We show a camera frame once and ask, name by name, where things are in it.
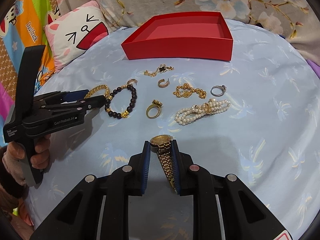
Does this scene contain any gold wrist watch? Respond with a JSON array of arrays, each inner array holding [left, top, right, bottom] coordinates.
[[150, 134, 176, 191]]

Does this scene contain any red cardboard tray box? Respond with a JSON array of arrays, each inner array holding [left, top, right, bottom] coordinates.
[[121, 11, 233, 61]]

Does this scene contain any gold hoop earring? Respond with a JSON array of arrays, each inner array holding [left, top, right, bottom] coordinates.
[[157, 79, 170, 88]]

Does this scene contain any grey floral blanket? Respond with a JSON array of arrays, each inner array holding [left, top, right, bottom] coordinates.
[[50, 0, 319, 63]]

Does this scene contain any purple cloth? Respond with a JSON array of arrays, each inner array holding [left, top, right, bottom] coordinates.
[[306, 59, 320, 78]]

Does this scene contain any dark bead bracelet gold charm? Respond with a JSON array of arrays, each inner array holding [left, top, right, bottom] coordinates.
[[104, 84, 137, 119]]

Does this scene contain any white pink cat pillow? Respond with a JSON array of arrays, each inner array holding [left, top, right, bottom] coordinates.
[[44, 0, 109, 73]]

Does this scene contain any silver ring with stone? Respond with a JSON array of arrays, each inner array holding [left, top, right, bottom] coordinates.
[[210, 84, 227, 97]]

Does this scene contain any person's left hand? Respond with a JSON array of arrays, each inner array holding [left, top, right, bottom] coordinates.
[[2, 134, 51, 174]]

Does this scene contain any gold ball chain bracelet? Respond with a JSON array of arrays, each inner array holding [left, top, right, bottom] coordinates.
[[172, 82, 207, 100]]

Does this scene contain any small rose gold earring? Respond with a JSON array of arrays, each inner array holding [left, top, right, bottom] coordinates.
[[127, 79, 138, 85]]

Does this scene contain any gold ring with flower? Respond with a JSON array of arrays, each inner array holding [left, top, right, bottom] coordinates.
[[145, 100, 164, 119]]

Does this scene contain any white pearl bracelet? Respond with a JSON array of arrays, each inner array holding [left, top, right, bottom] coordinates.
[[174, 98, 231, 126]]

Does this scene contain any gold twisted bangle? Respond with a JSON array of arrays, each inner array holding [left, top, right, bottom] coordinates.
[[84, 85, 110, 99]]

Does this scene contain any pink knit sleeve forearm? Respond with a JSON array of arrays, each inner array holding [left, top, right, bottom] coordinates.
[[1, 142, 33, 226]]

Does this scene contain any colourful cartoon bedsheet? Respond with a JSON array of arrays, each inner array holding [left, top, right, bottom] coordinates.
[[0, 0, 62, 148]]

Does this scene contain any gold clover chain bracelet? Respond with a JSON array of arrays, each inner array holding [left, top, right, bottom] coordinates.
[[143, 64, 175, 78]]

